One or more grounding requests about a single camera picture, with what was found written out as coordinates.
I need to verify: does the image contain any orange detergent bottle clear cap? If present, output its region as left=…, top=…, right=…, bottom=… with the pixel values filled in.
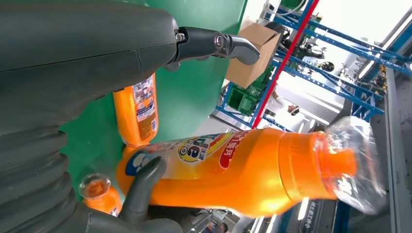
left=116, top=116, right=389, bottom=219
left=78, top=173, right=123, bottom=216
left=112, top=73, right=159, bottom=148

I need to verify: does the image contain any brown cardboard box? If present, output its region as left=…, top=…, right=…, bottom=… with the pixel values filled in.
left=225, top=22, right=281, bottom=89

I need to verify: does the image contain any green crate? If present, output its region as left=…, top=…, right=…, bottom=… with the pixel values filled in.
left=226, top=64, right=274, bottom=117

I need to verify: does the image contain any red pole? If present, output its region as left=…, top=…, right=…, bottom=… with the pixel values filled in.
left=251, top=0, right=319, bottom=129

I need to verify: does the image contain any person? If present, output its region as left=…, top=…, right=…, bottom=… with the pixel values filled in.
left=266, top=90, right=301, bottom=120

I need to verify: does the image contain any blue metal shelf rack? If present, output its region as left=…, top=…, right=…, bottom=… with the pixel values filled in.
left=215, top=0, right=412, bottom=129

